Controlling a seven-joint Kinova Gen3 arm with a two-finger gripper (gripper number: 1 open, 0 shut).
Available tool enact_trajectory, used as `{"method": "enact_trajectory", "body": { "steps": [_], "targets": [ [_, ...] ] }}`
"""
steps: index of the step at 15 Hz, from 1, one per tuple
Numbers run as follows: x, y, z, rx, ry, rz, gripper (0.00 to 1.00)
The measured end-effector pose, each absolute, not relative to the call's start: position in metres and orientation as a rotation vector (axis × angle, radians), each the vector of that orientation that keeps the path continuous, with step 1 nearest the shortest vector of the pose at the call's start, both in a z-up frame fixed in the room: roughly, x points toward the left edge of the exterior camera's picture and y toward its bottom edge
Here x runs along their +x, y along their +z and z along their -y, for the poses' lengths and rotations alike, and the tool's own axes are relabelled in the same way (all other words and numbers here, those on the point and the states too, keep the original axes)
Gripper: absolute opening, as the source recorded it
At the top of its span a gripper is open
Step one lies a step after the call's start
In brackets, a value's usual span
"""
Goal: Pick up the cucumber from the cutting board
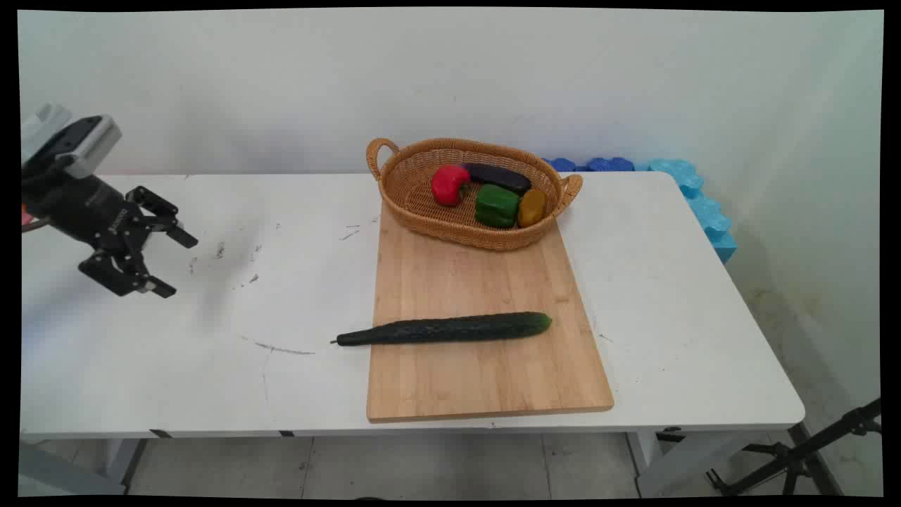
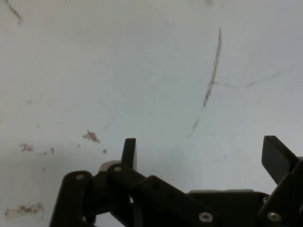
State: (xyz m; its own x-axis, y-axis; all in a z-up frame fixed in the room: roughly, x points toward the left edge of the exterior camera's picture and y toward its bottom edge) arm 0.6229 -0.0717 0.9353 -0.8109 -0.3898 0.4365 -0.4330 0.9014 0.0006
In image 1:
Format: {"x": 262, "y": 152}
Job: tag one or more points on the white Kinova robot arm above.
{"x": 42, "y": 130}

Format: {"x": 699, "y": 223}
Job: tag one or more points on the red bell pepper toy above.
{"x": 447, "y": 186}

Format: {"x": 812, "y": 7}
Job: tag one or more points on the white table leg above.
{"x": 70, "y": 468}
{"x": 669, "y": 465}

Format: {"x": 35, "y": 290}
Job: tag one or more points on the long dark green cucumber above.
{"x": 450, "y": 328}

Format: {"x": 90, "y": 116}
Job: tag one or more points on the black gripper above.
{"x": 81, "y": 204}

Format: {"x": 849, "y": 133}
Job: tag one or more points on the black tripod stand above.
{"x": 795, "y": 458}

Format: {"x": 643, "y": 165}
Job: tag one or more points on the wooden cutting board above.
{"x": 486, "y": 373}

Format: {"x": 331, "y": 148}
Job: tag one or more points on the dark purple eggplant toy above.
{"x": 500, "y": 176}

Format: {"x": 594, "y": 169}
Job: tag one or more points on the cyan foam piece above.
{"x": 707, "y": 211}

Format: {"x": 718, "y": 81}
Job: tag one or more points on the green bell pepper toy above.
{"x": 496, "y": 205}

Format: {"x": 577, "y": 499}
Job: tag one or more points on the dark blue foam piece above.
{"x": 609, "y": 165}

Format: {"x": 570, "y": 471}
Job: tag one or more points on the yellow potato toy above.
{"x": 532, "y": 208}

